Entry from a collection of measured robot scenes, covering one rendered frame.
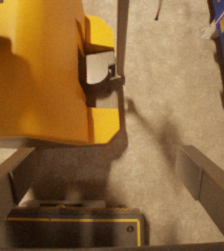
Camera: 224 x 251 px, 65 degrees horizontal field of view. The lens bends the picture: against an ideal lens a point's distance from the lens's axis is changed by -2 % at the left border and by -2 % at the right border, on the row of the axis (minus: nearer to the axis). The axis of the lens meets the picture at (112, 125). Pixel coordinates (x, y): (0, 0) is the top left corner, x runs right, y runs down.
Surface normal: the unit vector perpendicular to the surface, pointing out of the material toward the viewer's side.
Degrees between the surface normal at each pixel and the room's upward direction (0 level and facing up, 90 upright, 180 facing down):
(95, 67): 0
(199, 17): 0
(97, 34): 22
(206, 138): 0
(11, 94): 14
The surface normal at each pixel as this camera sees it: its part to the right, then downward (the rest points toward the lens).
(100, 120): 0.35, -0.17
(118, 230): -0.02, -0.15
